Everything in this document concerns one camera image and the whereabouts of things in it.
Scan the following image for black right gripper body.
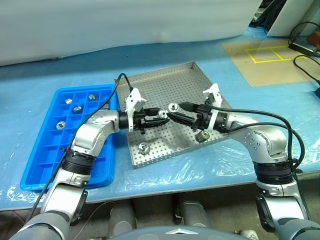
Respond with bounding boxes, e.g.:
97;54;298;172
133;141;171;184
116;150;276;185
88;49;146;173
191;103;213;131

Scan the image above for grey robot torso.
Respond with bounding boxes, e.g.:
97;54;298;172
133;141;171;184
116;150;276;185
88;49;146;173
107;224;241;240

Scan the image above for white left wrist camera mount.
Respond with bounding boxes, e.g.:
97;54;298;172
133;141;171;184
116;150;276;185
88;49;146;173
124;87;148;133

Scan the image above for blue plastic compartment tray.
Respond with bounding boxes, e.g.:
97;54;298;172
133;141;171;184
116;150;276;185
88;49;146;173
19;84;120;193

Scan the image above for white leaning board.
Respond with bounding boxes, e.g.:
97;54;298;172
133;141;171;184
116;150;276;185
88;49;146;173
266;0;320;38

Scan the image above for black curved cable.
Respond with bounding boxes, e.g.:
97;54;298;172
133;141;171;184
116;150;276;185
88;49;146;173
292;54;320;86

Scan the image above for grey rounded cylinder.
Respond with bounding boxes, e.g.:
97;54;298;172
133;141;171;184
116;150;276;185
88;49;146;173
178;199;210;227
108;199;137;231

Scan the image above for black power adapter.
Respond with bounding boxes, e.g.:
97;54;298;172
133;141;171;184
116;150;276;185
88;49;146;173
288;41;320;57

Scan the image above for perforated steel tray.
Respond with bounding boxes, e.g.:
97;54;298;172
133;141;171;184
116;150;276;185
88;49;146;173
114;60;233;170

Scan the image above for orange brown block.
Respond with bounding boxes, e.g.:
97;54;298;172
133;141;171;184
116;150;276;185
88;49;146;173
308;32;320;47

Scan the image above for blue plastic table cover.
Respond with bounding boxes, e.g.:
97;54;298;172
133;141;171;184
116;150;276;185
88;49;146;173
0;26;320;210

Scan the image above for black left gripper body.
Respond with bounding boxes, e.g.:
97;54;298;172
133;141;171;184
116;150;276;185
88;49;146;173
133;109;151;135

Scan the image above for brown cardboard mat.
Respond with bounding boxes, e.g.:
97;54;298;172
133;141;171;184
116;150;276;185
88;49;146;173
221;39;318;88

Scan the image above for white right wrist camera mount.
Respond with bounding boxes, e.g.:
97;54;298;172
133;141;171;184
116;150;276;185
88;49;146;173
202;83;223;132

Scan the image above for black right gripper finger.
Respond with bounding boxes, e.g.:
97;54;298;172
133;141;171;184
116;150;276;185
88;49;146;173
166;112;197;127
178;101;201;113

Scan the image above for white backdrop sheet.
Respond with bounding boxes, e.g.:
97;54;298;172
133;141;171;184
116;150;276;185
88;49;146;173
0;0;266;67

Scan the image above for black looped cable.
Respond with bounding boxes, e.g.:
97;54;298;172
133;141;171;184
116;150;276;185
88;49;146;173
288;21;320;46

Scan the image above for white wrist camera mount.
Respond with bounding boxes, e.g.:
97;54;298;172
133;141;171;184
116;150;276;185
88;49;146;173
202;83;223;132
124;87;148;133

